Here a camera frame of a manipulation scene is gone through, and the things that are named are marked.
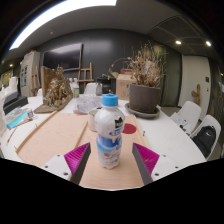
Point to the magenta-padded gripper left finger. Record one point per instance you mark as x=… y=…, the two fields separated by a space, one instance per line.
x=76 y=157

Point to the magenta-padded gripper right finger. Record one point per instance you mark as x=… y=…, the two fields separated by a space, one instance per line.
x=147 y=157

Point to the white blue-capped drink bottle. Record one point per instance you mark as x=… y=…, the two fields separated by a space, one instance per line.
x=110 y=133

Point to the pale wooden board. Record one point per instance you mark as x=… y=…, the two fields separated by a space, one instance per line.
x=53 y=133

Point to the flat round red coaster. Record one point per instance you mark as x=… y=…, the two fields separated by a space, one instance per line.
x=130 y=128

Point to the white ceramic mug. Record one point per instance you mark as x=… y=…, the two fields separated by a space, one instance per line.
x=91 y=120

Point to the grey plant saucer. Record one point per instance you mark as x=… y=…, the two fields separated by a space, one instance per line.
x=143 y=115

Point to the stack of papers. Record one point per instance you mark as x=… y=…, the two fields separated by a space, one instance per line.
x=179 y=120

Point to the open printed booklet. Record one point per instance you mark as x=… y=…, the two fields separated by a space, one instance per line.
x=87 y=103

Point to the dried plant in grey pot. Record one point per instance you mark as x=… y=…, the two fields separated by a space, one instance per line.
x=145 y=98

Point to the white chair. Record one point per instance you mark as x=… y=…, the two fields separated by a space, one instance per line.
x=211 y=121
x=89 y=89
x=190 y=111

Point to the brown relief sculpture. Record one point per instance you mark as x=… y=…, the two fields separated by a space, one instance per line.
x=58 y=93

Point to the white green-labelled bottle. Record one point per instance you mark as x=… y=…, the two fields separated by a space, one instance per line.
x=75 y=89

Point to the colourful printed book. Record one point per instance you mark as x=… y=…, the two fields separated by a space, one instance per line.
x=16 y=117

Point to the grey spray bottle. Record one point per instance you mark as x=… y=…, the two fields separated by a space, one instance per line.
x=99 y=89

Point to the brown cardboard box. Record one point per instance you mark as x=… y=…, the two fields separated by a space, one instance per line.
x=122 y=86

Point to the wooden figure sculpture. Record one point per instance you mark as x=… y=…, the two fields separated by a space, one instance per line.
x=196 y=95

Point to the black desktop appliance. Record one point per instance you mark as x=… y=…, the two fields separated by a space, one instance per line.
x=108 y=83

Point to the black machine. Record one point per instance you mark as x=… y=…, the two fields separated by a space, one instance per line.
x=15 y=103

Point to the small wooden easel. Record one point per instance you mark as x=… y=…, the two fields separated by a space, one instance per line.
x=36 y=80

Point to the white cabinet with pictures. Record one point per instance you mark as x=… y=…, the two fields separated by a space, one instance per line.
x=29 y=71

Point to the round ceiling spotlight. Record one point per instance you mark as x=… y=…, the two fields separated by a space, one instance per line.
x=208 y=43
x=178 y=42

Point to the black wall screen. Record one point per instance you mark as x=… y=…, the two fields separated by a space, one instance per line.
x=61 y=56

